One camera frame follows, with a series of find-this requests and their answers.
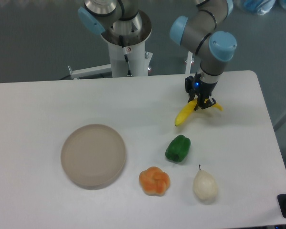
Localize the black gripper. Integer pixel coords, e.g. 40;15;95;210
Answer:
185;75;217;111

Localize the yellow banana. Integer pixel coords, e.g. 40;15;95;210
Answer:
174;99;223;126

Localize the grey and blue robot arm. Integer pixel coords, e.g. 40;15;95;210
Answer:
77;0;237;109

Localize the green bell pepper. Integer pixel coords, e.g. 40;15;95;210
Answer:
165;135;191;162

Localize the white pear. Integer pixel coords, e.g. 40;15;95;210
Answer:
192;164;219;205

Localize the orange knotted bread roll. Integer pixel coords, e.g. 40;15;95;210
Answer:
139;167;170;196

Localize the beige round plate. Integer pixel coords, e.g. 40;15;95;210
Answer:
61;124;127;189

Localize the white right frame bar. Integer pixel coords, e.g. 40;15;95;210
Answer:
184;51;194;74

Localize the white frame bar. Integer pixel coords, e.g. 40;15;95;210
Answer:
184;51;194;74
68;64;111;79

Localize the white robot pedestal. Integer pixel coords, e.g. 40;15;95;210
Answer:
108;42;153;78

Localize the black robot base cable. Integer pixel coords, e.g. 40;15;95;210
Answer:
118;35;133;77

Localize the white left frame bar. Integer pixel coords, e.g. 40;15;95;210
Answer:
68;64;111;79

